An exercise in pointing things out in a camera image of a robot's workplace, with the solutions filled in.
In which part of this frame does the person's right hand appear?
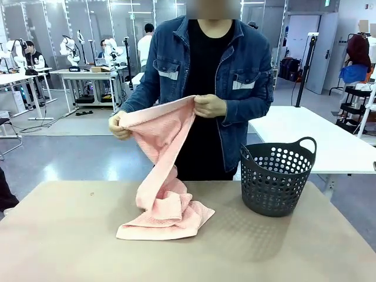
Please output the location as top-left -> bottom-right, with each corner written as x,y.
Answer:
108,110 -> 133,140

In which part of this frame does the person's left hand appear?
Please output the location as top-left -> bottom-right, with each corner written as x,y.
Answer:
193,93 -> 227,119

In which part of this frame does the pink terry towel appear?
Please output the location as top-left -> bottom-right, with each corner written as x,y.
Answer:
116,95 -> 216,241

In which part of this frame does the person's left forearm denim sleeve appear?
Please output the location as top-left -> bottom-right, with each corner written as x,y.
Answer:
221,85 -> 276,127

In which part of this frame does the person's right forearm denim sleeve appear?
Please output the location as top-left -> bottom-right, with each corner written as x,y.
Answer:
118,76 -> 161,114

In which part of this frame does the person in denim jacket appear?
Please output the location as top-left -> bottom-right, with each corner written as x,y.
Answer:
129,11 -> 276,182

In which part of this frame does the thin black pole stand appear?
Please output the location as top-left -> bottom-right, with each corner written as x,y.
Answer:
125,36 -> 135,92

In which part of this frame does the white desk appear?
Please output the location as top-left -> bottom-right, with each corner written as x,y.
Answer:
0,72 -> 58,121
49,68 -> 120,115

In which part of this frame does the seated person in blue shirt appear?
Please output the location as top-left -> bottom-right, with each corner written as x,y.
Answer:
95,39 -> 110,65

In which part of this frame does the person in white shirt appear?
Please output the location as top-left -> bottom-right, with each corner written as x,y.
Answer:
137,23 -> 155,73

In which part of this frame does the black suitcase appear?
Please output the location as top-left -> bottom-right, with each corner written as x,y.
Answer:
278,58 -> 303,82

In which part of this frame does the black tripod stand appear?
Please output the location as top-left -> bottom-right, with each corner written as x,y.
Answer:
294,33 -> 320,108

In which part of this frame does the dark grey perforated basket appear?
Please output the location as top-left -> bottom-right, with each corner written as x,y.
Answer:
240,136 -> 317,218

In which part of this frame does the seated person in varsity jacket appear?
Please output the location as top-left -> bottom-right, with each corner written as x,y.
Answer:
23,41 -> 49,109

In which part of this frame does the grey door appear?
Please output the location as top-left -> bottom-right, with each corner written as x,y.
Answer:
305,13 -> 338,95

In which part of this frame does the white table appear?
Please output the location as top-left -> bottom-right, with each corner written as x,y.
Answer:
248,105 -> 376,200

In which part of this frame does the bystander in black trousers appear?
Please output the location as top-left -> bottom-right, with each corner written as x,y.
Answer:
0,167 -> 20,211

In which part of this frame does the black utility cart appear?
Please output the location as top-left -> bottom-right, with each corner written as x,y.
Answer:
340,86 -> 374,117

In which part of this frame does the person in maroon top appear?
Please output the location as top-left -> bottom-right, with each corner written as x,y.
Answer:
339,33 -> 372,89

